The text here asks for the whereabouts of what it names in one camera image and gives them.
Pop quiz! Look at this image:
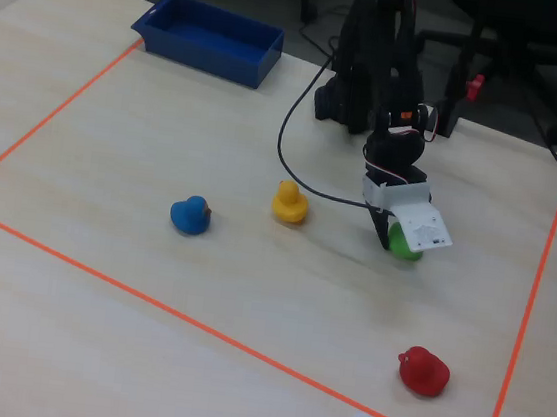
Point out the orange tape strip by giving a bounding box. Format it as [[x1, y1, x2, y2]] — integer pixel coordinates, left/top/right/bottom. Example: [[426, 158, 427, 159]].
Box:
[[482, 152, 557, 417], [0, 205, 505, 417], [0, 27, 145, 217]]

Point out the red rubber duck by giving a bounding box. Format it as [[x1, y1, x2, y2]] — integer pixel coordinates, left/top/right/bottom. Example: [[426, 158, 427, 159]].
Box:
[[392, 343, 455, 400]]

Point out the green rubber duck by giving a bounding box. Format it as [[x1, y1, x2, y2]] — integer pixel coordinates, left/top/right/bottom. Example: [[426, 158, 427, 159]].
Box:
[[385, 219, 428, 263]]

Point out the black clamp with red knob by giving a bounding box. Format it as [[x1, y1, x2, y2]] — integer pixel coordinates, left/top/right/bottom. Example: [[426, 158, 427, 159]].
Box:
[[437, 68, 487, 143]]

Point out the black office chair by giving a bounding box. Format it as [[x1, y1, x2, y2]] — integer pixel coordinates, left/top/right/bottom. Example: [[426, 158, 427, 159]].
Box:
[[405, 0, 557, 147]]

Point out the yellow rubber duck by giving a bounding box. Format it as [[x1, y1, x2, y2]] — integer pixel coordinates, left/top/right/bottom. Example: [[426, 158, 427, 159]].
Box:
[[269, 178, 312, 227]]

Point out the black camera cable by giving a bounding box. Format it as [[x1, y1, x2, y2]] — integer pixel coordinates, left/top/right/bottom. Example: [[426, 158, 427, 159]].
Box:
[[271, 48, 402, 212]]

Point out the blue rubber duck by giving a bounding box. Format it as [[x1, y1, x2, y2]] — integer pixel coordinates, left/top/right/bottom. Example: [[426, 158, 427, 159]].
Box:
[[167, 192, 214, 238]]

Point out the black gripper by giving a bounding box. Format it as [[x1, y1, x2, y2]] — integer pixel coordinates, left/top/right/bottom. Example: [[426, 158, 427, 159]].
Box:
[[353, 126, 435, 256]]

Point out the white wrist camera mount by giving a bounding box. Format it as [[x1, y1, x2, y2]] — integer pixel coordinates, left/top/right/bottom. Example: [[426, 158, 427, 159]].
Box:
[[353, 171, 462, 255]]

